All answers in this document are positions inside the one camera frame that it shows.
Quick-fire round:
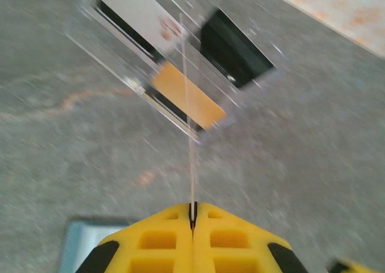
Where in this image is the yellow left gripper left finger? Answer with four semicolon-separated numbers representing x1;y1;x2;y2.
75;202;194;273

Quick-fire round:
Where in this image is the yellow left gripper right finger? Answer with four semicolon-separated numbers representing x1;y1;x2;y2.
192;202;307;273

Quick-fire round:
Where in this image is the pale thin plastic card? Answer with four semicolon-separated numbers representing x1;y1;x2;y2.
179;13;199;222

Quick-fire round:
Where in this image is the blue card holder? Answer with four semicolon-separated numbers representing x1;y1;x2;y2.
57;215;133;273

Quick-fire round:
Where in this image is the clear acrylic box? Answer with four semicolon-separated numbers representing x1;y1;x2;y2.
64;0;282;146

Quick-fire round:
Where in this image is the orange card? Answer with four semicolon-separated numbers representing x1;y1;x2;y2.
150;61;228;132

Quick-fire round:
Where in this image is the black card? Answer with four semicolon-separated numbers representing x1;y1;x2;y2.
200;8;276;90

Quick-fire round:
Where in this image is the white card with red logo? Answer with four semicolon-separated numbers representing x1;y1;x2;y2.
96;0;187;57

